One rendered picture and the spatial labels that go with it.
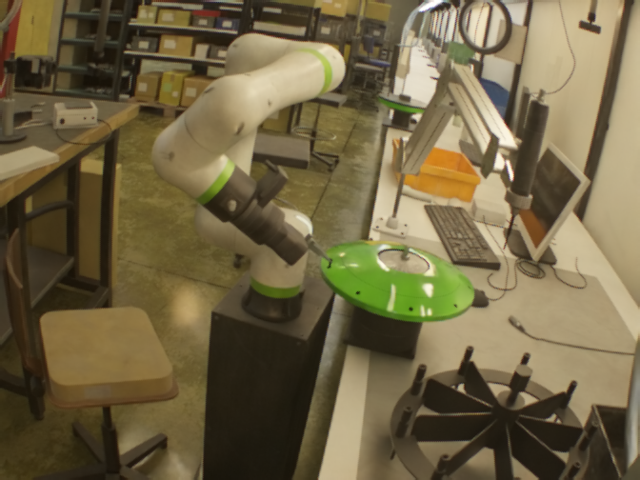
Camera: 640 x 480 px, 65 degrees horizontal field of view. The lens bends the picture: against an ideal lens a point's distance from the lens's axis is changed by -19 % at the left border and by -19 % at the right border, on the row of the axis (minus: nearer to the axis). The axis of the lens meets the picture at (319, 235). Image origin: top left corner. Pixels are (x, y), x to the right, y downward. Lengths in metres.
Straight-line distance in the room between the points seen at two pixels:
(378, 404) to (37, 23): 7.32
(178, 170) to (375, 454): 0.56
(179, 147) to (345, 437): 0.54
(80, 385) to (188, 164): 0.71
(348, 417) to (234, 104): 0.54
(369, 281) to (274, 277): 0.36
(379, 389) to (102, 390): 0.72
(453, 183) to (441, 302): 1.18
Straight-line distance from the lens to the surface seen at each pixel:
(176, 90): 6.73
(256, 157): 3.27
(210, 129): 0.93
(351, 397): 1.06
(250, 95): 0.92
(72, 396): 1.49
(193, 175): 0.99
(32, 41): 7.98
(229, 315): 1.44
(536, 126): 0.98
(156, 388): 1.52
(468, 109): 1.31
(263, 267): 1.40
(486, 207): 2.13
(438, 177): 2.22
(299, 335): 1.41
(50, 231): 2.99
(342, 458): 0.93
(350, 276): 1.10
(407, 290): 1.08
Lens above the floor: 1.55
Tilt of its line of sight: 23 degrees down
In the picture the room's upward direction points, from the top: 11 degrees clockwise
